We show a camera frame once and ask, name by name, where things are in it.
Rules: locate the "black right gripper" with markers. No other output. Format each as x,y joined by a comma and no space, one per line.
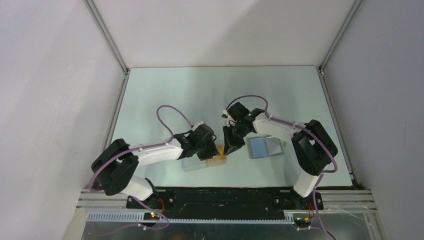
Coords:
230,144

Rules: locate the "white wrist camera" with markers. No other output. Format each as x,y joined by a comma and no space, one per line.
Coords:
197,125
225,114

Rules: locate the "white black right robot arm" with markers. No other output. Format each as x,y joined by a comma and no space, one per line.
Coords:
313,147

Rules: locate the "aluminium frame rail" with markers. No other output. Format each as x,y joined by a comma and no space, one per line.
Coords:
123,208

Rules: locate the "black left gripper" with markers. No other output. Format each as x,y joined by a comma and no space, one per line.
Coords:
212,150

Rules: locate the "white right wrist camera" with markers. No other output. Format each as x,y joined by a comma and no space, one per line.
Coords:
225,114

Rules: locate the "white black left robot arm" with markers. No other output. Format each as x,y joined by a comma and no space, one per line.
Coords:
114,169

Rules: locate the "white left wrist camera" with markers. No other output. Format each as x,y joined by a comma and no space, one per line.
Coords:
197,125

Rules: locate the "orange VIP card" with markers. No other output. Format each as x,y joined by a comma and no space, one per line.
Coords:
217,160

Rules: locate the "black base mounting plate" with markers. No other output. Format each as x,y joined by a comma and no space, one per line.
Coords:
231,203

